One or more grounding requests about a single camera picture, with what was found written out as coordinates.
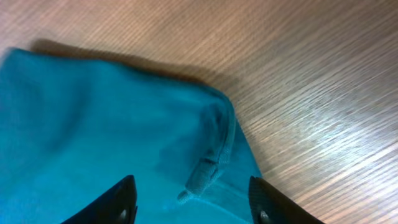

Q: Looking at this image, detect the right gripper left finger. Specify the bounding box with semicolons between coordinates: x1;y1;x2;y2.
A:
62;175;137;224

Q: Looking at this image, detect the blue polo shirt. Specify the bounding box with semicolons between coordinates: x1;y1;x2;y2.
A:
1;49;260;223

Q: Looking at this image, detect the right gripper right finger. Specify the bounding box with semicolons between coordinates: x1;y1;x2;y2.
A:
248;176;323;224

